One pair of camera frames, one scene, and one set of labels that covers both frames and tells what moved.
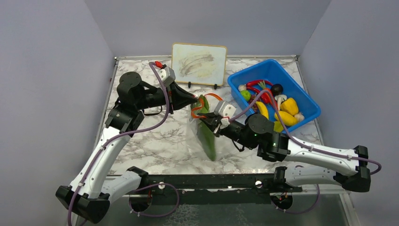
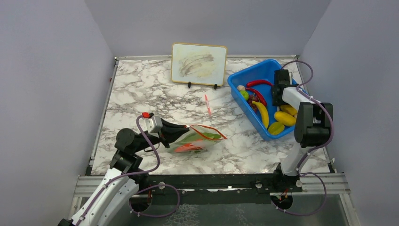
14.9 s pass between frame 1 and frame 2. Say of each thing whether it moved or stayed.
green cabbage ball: stayed
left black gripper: moved
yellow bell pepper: stayed
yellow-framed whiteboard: stayed
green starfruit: stayed
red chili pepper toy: moved
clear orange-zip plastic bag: moved
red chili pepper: stayed
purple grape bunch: stayed
